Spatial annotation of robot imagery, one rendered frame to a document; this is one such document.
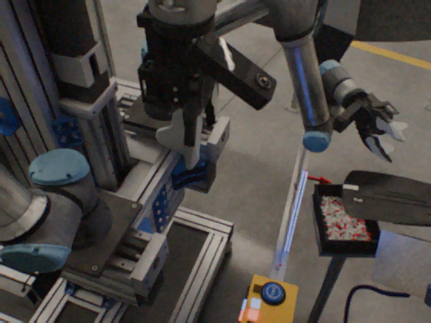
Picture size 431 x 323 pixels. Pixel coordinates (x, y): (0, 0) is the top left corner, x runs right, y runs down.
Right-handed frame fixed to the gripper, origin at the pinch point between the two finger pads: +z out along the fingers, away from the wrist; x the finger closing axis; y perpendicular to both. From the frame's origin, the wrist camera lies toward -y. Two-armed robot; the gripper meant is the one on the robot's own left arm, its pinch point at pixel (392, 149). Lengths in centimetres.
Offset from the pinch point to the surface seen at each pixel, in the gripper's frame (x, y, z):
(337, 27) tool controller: -7.1, 10.2, -45.9
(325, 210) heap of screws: 34.4, -1.2, -8.8
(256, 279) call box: 16.0, -40.3, 15.3
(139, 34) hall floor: 121, 2, -278
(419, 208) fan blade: 0.4, -5.6, 16.9
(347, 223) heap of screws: 34.1, 2.5, -2.3
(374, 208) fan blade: 1.5, -14.5, 13.8
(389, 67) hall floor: 99, 173, -161
